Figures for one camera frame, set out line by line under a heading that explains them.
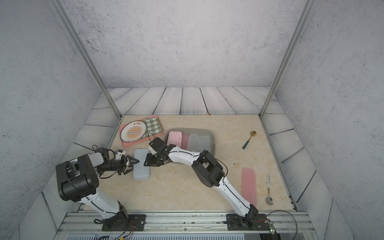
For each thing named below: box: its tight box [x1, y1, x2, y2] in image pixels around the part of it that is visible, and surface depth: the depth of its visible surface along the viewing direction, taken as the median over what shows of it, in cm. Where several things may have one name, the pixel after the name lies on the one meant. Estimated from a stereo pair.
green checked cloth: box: [143, 117, 164, 138], surface depth 116 cm
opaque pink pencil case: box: [166, 131, 183, 148], surface depth 103 cm
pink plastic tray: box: [119, 115, 165, 147], surface depth 113 cm
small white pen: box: [265, 174, 274, 206], surface depth 82 cm
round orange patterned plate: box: [120, 120, 147, 143], surface depth 112 cm
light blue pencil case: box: [133, 148, 150, 180], surface depth 91 cm
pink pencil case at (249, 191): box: [241, 167, 258, 207], surface depth 88 cm
